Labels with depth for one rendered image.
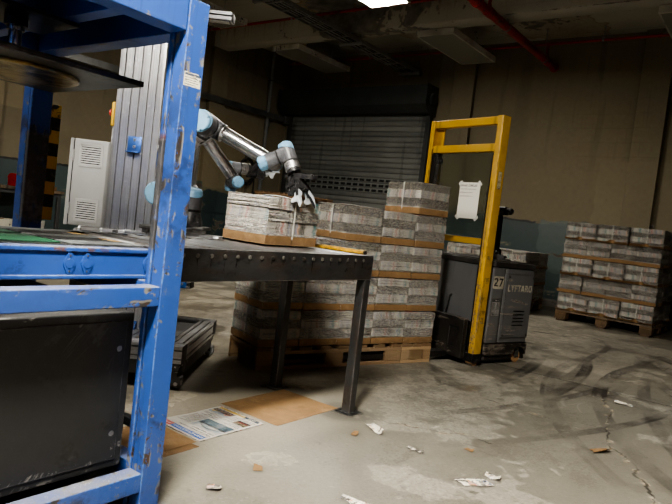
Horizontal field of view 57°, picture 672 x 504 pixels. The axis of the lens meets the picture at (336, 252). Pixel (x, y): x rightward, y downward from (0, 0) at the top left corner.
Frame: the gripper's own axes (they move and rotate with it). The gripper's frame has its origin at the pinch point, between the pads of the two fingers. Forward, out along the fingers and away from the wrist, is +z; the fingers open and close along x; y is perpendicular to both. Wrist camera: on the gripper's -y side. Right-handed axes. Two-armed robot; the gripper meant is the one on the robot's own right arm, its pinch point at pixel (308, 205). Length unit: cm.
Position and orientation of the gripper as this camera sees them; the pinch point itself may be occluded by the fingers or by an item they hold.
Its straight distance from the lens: 294.9
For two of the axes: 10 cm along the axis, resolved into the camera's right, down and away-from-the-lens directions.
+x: -6.0, -0.3, -8.0
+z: 3.0, 9.2, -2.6
